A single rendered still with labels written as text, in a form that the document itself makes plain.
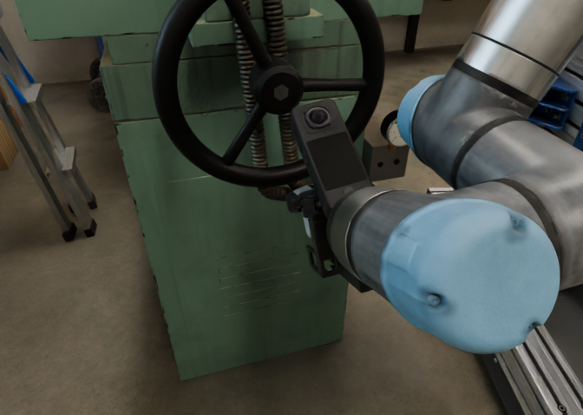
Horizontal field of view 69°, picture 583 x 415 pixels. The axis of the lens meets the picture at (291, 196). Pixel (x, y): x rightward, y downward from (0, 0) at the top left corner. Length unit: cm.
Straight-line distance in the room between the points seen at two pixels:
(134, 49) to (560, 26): 53
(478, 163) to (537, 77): 8
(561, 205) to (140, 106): 59
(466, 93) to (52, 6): 53
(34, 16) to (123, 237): 108
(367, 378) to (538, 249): 98
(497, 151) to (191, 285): 73
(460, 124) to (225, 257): 64
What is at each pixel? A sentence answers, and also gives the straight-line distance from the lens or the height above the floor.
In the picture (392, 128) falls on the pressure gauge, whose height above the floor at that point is 67.
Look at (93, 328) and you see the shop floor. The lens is 138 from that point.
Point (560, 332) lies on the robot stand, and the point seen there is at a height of 21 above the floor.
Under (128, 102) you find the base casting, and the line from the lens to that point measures 71.
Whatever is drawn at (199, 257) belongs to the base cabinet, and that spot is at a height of 40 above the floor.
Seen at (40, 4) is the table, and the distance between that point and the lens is 69.
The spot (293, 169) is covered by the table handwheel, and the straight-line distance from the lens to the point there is 58.
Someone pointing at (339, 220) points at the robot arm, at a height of 80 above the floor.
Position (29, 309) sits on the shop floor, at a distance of 152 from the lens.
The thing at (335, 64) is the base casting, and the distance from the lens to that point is 75.
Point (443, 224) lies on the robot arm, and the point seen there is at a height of 87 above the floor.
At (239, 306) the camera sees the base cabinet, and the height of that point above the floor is 24.
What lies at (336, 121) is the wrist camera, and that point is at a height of 83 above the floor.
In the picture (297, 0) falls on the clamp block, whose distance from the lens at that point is 60.
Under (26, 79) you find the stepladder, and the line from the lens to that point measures 163.
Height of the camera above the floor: 99
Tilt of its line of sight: 35 degrees down
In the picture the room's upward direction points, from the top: straight up
